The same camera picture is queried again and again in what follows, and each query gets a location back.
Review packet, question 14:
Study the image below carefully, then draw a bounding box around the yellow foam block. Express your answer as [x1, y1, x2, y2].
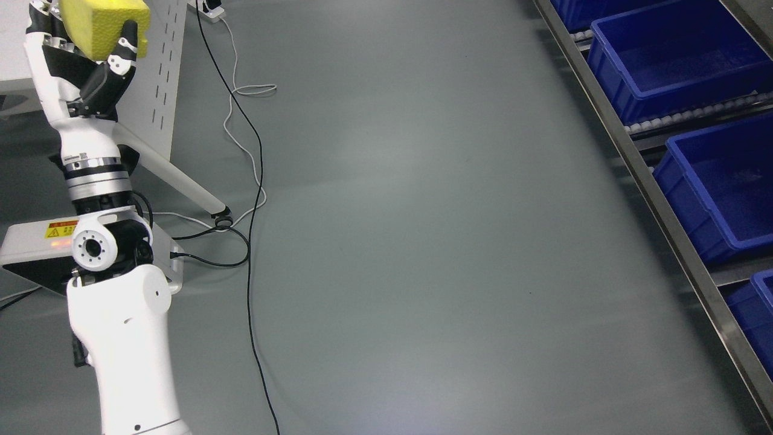
[58, 1, 151, 60]

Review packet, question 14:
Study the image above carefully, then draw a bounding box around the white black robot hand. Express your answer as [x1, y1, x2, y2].
[23, 1, 139, 169]

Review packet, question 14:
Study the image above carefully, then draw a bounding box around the white perforated panel stand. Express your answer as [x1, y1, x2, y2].
[1, 1, 229, 217]

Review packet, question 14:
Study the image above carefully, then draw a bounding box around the white device box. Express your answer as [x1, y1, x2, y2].
[1, 216, 184, 295]

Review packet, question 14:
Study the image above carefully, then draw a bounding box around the black cable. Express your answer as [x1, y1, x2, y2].
[130, 0, 281, 435]

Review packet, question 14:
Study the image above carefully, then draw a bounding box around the metal shelf rack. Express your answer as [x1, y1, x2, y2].
[534, 1, 771, 433]

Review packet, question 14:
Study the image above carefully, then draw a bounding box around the blue bin top corner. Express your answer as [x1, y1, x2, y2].
[550, 0, 662, 33]

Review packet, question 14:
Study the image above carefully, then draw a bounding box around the white cable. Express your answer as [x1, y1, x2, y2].
[148, 15, 278, 229]

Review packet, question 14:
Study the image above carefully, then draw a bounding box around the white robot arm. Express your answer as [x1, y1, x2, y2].
[60, 137, 191, 434]

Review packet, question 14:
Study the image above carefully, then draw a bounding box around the blue bin upper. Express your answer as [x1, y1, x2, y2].
[588, 1, 772, 126]

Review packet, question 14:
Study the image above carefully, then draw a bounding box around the white power strip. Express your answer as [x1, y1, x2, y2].
[194, 1, 226, 23]

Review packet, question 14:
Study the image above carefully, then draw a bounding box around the blue bin middle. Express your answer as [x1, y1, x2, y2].
[653, 113, 772, 264]

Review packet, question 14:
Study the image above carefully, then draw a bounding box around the blue bin lower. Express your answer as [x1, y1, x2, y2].
[725, 269, 772, 378]

